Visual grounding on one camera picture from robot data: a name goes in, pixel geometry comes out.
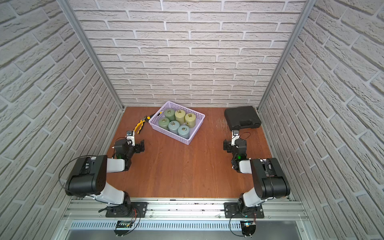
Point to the aluminium front rail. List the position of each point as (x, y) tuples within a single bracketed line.
[(282, 218)]

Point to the yellow-green canister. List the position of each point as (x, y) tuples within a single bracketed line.
[(190, 120), (180, 116)]

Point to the black plastic tool case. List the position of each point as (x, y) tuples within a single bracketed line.
[(244, 117)]

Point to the lilac perforated plastic basket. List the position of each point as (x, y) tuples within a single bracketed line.
[(170, 105)]

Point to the controller board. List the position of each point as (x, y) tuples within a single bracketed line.
[(248, 228), (124, 227)]

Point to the yellow-green canister back right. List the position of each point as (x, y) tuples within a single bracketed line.
[(190, 120)]

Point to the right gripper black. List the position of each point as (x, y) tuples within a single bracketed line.
[(229, 145)]

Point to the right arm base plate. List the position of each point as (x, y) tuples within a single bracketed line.
[(236, 210)]

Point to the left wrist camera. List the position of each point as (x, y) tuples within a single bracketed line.
[(130, 136)]

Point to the right controller board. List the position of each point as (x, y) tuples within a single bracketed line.
[(248, 228)]

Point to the blue-grey canister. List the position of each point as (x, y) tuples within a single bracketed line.
[(184, 131), (174, 126)]

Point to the yellow black pliers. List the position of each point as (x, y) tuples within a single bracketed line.
[(140, 125)]

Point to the aluminium corner post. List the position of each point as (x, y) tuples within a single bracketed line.
[(76, 25), (308, 6)]

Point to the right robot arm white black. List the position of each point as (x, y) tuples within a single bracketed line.
[(269, 180)]

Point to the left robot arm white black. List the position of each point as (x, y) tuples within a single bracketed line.
[(88, 178)]

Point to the left controller board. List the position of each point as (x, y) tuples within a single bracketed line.
[(124, 227)]

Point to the yellow-green canister back middle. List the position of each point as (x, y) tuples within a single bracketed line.
[(180, 116)]

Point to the right aluminium corner post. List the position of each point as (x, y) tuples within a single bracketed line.
[(308, 6)]

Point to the dark green canister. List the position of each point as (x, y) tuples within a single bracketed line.
[(170, 114), (164, 123)]

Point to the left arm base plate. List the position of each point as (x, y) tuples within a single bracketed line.
[(135, 209)]

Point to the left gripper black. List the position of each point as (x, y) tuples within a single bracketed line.
[(137, 147)]

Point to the left aluminium corner post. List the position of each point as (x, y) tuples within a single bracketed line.
[(76, 25)]

